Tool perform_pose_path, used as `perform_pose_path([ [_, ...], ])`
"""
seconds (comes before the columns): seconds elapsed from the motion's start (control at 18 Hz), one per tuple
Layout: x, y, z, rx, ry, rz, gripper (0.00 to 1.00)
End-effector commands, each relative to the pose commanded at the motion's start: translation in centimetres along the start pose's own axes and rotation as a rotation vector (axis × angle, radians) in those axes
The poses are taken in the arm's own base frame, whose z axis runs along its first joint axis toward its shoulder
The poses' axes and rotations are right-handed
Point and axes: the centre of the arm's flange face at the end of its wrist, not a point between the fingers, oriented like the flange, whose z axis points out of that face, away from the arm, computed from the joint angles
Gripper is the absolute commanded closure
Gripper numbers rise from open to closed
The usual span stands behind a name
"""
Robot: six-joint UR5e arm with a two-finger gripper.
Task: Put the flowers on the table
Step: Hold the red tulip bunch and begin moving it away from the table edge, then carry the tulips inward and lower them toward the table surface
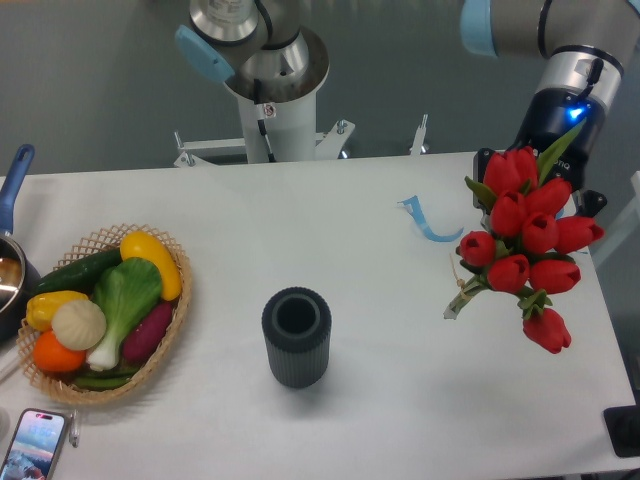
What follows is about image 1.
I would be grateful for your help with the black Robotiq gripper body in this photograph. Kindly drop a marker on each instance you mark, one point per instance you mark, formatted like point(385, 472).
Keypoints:
point(551, 114)

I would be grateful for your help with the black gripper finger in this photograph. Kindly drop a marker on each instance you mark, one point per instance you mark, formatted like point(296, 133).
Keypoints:
point(589, 203)
point(480, 164)

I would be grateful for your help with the red tulip bouquet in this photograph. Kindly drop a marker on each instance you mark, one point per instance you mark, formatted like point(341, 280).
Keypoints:
point(525, 246)

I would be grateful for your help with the silver robot arm base left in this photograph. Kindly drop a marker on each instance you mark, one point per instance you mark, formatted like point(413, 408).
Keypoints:
point(259, 49)

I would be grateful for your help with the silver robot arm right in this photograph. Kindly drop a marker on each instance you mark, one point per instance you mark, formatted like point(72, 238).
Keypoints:
point(587, 46)

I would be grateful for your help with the light blue tape strip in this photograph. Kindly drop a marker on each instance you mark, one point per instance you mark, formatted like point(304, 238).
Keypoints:
point(414, 208)

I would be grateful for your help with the black object at right edge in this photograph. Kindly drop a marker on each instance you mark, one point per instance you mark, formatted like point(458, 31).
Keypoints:
point(623, 429)

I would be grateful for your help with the dark grey ribbed vase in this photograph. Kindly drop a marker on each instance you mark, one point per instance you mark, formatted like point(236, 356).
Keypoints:
point(296, 324)

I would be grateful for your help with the green bok choy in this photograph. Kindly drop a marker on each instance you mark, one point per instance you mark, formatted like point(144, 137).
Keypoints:
point(125, 294)

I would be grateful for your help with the purple sweet potato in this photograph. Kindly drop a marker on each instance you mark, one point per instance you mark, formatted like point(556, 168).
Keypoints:
point(143, 341)

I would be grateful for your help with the green cucumber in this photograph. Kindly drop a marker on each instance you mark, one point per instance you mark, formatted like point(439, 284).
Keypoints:
point(80, 275)

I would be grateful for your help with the cream garlic bulb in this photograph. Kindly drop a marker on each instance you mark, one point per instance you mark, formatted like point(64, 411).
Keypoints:
point(79, 325)

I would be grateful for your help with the green pea pods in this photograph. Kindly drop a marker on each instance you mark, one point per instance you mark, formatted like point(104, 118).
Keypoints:
point(104, 380)

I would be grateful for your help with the yellow bell pepper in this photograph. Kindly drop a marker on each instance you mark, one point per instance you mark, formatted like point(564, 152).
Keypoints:
point(42, 307)

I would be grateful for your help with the orange fruit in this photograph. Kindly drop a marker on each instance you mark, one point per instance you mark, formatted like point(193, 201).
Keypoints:
point(49, 355)

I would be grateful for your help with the woven wicker basket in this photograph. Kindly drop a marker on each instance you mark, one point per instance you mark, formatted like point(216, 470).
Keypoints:
point(132, 241)

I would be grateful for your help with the small clear pen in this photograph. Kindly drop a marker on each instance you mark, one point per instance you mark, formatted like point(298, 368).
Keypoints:
point(74, 429)

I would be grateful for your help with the smartphone with lit screen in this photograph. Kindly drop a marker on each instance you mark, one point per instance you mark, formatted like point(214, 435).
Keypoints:
point(35, 446)

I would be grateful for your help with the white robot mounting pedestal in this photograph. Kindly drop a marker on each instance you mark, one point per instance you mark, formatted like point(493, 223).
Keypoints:
point(284, 132)

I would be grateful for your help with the blue handled saucepan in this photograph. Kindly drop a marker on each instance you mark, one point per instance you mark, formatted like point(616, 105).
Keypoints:
point(18, 276)

